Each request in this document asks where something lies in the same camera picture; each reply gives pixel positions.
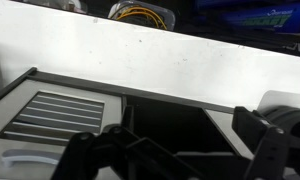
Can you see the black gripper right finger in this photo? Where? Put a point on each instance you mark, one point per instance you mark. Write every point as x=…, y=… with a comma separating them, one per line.
x=273, y=153

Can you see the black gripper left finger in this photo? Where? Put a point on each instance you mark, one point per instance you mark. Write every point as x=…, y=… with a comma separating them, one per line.
x=90, y=150

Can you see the oven door with striped vent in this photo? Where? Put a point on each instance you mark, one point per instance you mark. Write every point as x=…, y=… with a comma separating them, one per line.
x=113, y=106

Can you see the white toy play kitchen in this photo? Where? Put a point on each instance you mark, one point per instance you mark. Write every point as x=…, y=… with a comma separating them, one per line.
x=156, y=93

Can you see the blue printed cardboard box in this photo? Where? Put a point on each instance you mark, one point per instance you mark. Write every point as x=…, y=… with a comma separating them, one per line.
x=263, y=18

